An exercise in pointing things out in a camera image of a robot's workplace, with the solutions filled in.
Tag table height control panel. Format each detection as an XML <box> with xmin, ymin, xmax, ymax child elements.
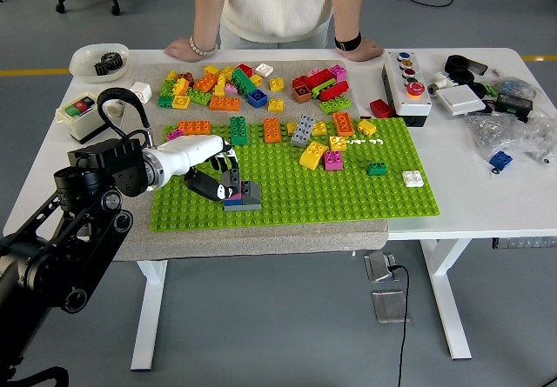
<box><xmin>492</xmin><ymin>237</ymin><xmax>557</xmax><ymax>250</ymax></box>

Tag lime long toy brick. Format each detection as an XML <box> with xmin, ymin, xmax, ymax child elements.
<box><xmin>319</xmin><ymin>95</ymin><xmax>353</xmax><ymax>117</ymax></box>

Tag clear bag of screws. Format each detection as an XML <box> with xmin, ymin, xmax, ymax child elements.
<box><xmin>465</xmin><ymin>112</ymin><xmax>530</xmax><ymax>162</ymax></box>

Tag grey-brown mat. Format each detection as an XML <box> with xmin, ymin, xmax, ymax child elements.
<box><xmin>92</xmin><ymin>59</ymin><xmax>390</xmax><ymax>263</ymax></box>

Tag yellow curved toy brick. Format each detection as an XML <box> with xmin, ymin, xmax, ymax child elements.
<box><xmin>299</xmin><ymin>140</ymin><xmax>330</xmax><ymax>171</ymax></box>

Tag white pipe fitting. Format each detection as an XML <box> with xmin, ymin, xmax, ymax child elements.
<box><xmin>426</xmin><ymin>70</ymin><xmax>458</xmax><ymax>97</ymax></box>

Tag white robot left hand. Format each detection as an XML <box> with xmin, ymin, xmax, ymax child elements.
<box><xmin>157</xmin><ymin>134</ymin><xmax>240</xmax><ymax>204</ymax></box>

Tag red curved toy brick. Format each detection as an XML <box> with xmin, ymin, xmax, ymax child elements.
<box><xmin>317</xmin><ymin>80</ymin><xmax>351</xmax><ymax>102</ymax></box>

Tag white switch panel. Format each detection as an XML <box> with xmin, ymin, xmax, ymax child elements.
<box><xmin>434</xmin><ymin>85</ymin><xmax>487</xmax><ymax>118</ymax></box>

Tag black power cord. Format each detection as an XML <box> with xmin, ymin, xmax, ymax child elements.
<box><xmin>386</xmin><ymin>264</ymin><xmax>413</xmax><ymax>387</ymax></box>

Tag bead bracelet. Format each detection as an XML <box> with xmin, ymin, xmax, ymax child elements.
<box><xmin>188</xmin><ymin>34</ymin><xmax>219</xmax><ymax>57</ymax></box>

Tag white bowl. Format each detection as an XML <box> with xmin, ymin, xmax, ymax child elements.
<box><xmin>69</xmin><ymin>43</ymin><xmax>131</xmax><ymax>84</ymax></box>

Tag green long toy brick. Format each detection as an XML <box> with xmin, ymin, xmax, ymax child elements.
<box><xmin>230</xmin><ymin>68</ymin><xmax>258</xmax><ymax>97</ymax></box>
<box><xmin>229</xmin><ymin>116</ymin><xmax>249</xmax><ymax>147</ymax></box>

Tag white table leg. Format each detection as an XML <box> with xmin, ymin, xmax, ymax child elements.
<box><xmin>419</xmin><ymin>238</ymin><xmax>473</xmax><ymax>361</ymax></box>
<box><xmin>130</xmin><ymin>259</ymin><xmax>169</xmax><ymax>371</ymax></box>

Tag green baseplate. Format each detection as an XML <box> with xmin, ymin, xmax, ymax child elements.
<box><xmin>150</xmin><ymin>117</ymin><xmax>441</xmax><ymax>233</ymax></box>

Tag clear bag blue parts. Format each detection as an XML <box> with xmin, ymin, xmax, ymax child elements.
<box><xmin>489</xmin><ymin>77</ymin><xmax>539</xmax><ymax>101</ymax></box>

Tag white cube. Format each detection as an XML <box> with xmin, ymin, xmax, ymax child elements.
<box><xmin>130</xmin><ymin>81</ymin><xmax>153</xmax><ymax>103</ymax></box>

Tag black power adapter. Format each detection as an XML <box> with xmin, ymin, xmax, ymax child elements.
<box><xmin>494</xmin><ymin>93</ymin><xmax>534</xmax><ymax>123</ymax></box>

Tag grey sloped toy brick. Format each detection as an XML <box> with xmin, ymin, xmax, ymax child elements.
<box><xmin>219</xmin><ymin>167</ymin><xmax>242</xmax><ymax>197</ymax></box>
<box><xmin>240</xmin><ymin>181</ymin><xmax>263</xmax><ymax>208</ymax></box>

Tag black wristwatch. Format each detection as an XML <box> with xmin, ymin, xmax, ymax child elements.
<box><xmin>333</xmin><ymin>30</ymin><xmax>363</xmax><ymax>53</ymax></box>

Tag black tape roll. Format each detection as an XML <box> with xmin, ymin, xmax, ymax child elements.
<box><xmin>450</xmin><ymin>69</ymin><xmax>476</xmax><ymax>86</ymax></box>
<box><xmin>444</xmin><ymin>54</ymin><xmax>473</xmax><ymax>73</ymax></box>

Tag clear bag of parts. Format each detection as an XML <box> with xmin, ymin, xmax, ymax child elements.
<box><xmin>520</xmin><ymin>108</ymin><xmax>557</xmax><ymax>166</ymax></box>

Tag person's right hand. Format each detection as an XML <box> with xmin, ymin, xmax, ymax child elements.
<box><xmin>163</xmin><ymin>37</ymin><xmax>218</xmax><ymax>63</ymax></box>

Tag grey long toy brick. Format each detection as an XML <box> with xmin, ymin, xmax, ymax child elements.
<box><xmin>290</xmin><ymin>114</ymin><xmax>316</xmax><ymax>149</ymax></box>

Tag lime flat toy brick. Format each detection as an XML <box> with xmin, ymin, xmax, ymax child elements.
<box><xmin>309</xmin><ymin>77</ymin><xmax>339</xmax><ymax>97</ymax></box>

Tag large red toy brick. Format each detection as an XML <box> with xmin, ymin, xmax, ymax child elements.
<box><xmin>303</xmin><ymin>69</ymin><xmax>337</xmax><ymax>92</ymax></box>

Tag white red-green switch box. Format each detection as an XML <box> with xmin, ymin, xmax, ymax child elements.
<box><xmin>55</xmin><ymin>91</ymin><xmax>112</xmax><ymax>145</ymax></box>

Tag orange long toy brick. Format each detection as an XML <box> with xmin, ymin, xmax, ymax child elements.
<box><xmin>209</xmin><ymin>95</ymin><xmax>241</xmax><ymax>112</ymax></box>
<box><xmin>333</xmin><ymin>111</ymin><xmax>356</xmax><ymax>138</ymax></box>
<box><xmin>178</xmin><ymin>119</ymin><xmax>211</xmax><ymax>136</ymax></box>

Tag person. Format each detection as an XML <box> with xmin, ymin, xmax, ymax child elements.
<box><xmin>217</xmin><ymin>0</ymin><xmax>336</xmax><ymax>50</ymax></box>

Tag push-button control box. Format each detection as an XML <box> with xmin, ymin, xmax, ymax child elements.
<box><xmin>381</xmin><ymin>50</ymin><xmax>433</xmax><ymax>128</ymax></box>

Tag person's left hand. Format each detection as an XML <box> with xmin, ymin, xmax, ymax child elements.
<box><xmin>342</xmin><ymin>37</ymin><xmax>386</xmax><ymax>63</ymax></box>

